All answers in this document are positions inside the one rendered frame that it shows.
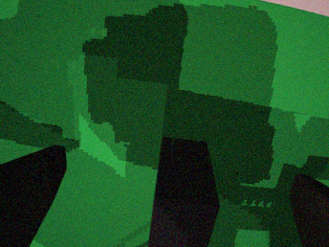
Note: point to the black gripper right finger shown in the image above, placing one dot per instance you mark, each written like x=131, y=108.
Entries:
x=310, y=203

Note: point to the green circuit board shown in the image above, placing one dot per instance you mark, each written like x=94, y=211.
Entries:
x=110, y=79

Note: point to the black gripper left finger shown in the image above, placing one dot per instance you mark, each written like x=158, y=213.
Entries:
x=28, y=186

